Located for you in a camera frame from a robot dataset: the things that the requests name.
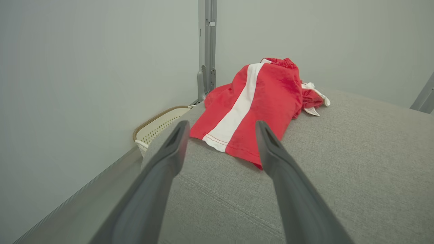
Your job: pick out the red shorts with white stripe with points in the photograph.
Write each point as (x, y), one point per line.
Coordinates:
(271, 98)

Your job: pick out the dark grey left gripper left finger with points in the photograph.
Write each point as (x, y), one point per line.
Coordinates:
(152, 189)

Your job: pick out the grey metal partition post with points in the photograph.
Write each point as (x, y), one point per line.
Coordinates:
(425, 98)

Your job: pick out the cream perforated laundry basket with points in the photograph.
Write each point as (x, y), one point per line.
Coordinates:
(154, 127)

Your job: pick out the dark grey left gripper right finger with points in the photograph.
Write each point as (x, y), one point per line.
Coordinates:
(298, 203)

